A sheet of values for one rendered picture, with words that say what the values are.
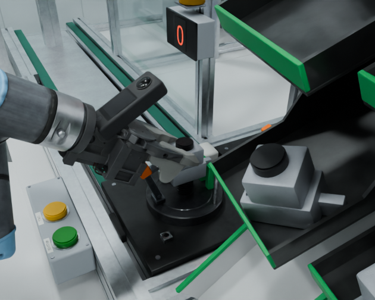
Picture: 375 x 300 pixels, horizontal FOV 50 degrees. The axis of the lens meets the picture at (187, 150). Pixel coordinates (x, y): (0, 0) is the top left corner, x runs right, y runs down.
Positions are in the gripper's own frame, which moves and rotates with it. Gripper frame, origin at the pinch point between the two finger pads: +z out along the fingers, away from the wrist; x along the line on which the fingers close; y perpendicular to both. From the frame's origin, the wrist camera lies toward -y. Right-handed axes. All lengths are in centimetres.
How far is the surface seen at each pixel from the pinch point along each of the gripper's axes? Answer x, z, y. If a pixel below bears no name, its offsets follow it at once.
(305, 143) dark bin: 24.3, -8.2, -13.0
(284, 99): -38, 58, -14
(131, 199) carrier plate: -4.4, -1.5, 13.9
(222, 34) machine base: -101, 72, -24
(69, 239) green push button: 0.1, -11.8, 20.9
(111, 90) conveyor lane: -59, 14, 10
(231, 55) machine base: -78, 63, -18
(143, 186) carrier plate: -6.8, 1.2, 12.1
